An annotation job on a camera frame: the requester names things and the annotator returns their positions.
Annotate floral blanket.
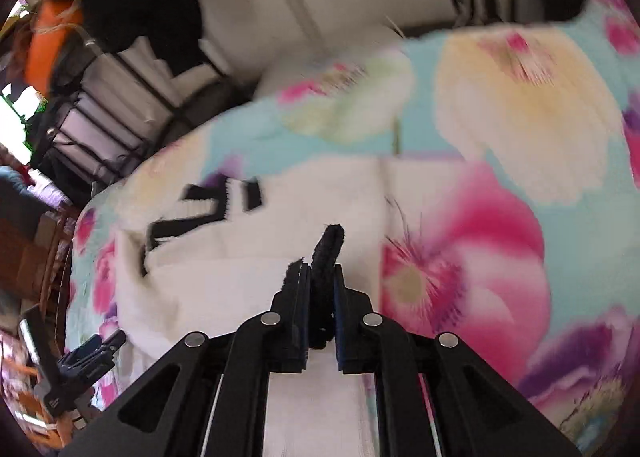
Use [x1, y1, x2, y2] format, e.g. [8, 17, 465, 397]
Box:
[65, 0, 640, 457]

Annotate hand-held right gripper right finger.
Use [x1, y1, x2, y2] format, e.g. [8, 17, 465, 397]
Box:
[332, 264, 583, 457]

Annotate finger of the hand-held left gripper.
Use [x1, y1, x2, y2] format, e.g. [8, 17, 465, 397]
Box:
[57, 329, 127, 381]

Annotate orange cloth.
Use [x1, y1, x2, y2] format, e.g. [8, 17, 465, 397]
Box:
[25, 0, 83, 90]

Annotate white sweater with black trim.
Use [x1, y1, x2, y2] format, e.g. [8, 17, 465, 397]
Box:
[114, 157, 401, 457]

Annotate dark cloth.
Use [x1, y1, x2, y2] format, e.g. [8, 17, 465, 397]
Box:
[77, 0, 206, 70]

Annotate wooden shelf unit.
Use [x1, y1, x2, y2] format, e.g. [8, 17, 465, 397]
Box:
[0, 204, 76, 300]

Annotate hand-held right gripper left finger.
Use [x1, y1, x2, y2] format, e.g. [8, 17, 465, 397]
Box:
[60, 262, 311, 457]

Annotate black metal bed frame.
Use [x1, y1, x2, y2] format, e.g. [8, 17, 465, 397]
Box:
[30, 0, 591, 202]

